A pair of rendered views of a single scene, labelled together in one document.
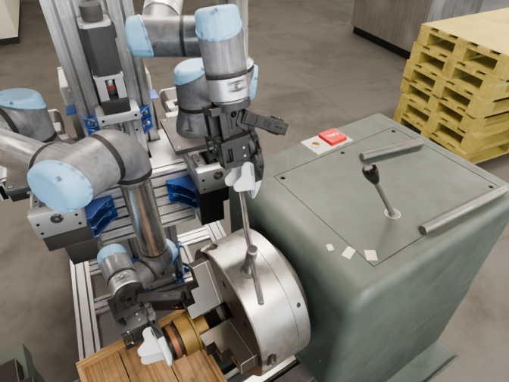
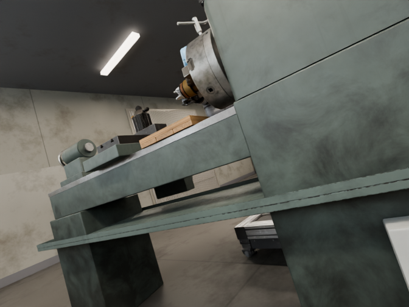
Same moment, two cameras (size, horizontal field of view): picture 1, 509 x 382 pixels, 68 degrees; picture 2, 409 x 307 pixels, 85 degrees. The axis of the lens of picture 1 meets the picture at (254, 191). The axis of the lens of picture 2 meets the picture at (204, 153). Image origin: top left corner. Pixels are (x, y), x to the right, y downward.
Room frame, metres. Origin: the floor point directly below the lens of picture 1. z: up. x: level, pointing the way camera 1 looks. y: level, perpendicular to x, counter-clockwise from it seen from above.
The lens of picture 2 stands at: (-0.04, -0.76, 0.68)
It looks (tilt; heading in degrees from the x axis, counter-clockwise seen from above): 5 degrees up; 65
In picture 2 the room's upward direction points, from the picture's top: 18 degrees counter-clockwise
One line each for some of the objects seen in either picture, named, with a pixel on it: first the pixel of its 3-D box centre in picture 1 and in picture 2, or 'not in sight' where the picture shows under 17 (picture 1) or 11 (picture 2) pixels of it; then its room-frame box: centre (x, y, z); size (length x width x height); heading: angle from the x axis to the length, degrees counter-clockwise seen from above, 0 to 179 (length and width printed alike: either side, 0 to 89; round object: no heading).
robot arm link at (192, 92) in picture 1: (195, 82); not in sight; (1.16, 0.19, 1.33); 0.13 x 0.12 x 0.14; 91
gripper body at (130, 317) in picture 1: (134, 314); (191, 96); (0.48, 0.27, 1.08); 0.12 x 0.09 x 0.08; 33
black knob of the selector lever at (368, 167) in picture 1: (370, 173); not in sight; (0.62, -0.24, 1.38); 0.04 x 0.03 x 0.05; 123
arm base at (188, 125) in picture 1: (196, 114); not in sight; (1.16, 0.20, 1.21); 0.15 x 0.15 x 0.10
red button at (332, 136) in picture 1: (332, 137); not in sight; (0.95, -0.23, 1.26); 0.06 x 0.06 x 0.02; 33
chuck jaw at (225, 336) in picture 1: (236, 348); (192, 74); (0.40, 0.04, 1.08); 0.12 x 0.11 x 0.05; 33
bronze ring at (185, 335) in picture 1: (186, 333); (191, 86); (0.43, 0.15, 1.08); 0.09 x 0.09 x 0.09; 33
